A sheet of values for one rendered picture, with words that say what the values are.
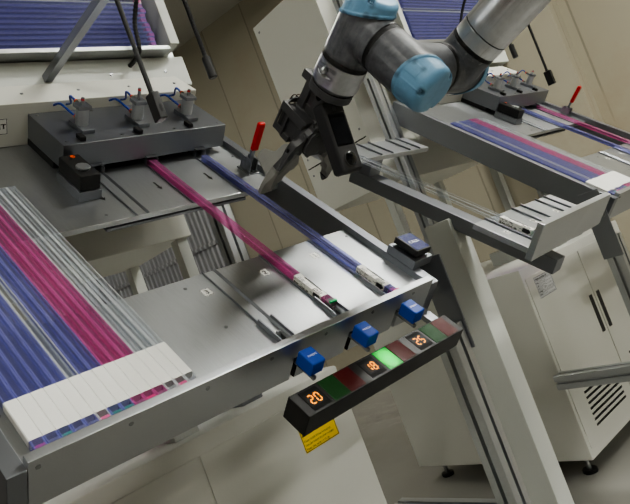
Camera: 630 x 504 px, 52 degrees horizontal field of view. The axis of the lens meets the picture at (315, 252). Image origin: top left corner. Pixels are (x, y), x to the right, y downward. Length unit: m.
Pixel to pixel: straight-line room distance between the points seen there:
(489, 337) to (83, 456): 0.85
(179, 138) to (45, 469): 0.75
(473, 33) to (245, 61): 4.08
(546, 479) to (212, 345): 0.79
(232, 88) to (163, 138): 3.82
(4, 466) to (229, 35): 4.59
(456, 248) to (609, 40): 2.81
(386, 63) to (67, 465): 0.63
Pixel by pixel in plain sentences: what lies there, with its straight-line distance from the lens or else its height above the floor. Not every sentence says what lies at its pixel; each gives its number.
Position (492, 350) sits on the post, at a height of 0.54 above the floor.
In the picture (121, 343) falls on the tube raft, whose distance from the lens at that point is 0.83.
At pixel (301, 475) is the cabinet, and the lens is 1.25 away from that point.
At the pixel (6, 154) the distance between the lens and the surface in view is 1.26.
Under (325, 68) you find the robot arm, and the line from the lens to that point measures 0.99.
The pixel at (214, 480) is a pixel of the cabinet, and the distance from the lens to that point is 1.15.
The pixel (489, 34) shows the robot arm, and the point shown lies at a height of 1.03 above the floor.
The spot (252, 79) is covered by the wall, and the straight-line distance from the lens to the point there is 4.96.
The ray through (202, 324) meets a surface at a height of 0.79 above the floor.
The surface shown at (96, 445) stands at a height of 0.71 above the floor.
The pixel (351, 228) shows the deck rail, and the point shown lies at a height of 0.86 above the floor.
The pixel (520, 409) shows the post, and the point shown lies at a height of 0.42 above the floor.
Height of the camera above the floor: 0.79
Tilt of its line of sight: 2 degrees up
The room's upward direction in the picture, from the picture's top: 21 degrees counter-clockwise
